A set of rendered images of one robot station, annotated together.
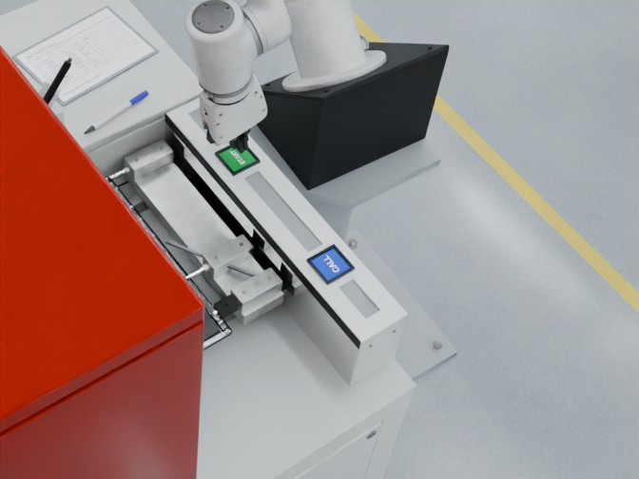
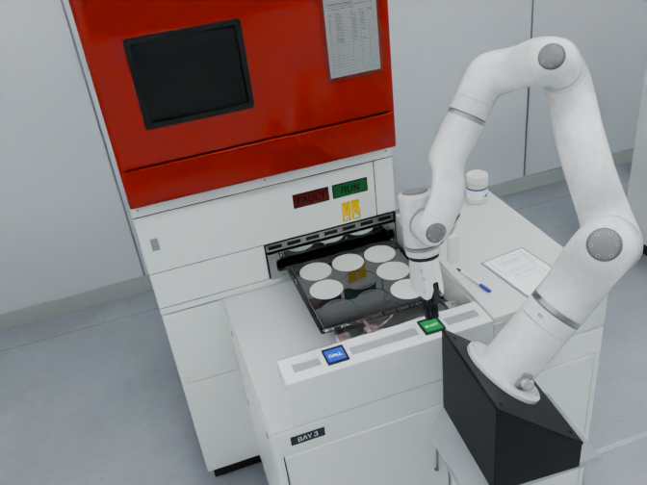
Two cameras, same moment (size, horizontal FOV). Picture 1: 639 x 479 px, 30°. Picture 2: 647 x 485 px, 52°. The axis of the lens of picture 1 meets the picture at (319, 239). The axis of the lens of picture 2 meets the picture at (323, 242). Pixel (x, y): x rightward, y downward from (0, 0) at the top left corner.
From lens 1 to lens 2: 2.11 m
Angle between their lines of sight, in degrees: 81
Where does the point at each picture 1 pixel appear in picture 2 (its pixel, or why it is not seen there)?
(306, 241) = (357, 349)
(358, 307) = (301, 365)
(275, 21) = (418, 219)
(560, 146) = not seen: outside the picture
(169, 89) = (494, 302)
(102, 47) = (531, 277)
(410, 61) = (478, 380)
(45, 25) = (552, 258)
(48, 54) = (524, 258)
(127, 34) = not seen: hidden behind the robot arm
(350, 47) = (499, 353)
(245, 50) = (405, 219)
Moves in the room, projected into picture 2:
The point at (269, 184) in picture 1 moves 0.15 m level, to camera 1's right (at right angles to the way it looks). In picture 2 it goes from (407, 339) to (384, 378)
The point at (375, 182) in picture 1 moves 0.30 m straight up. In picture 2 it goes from (447, 447) to (445, 347)
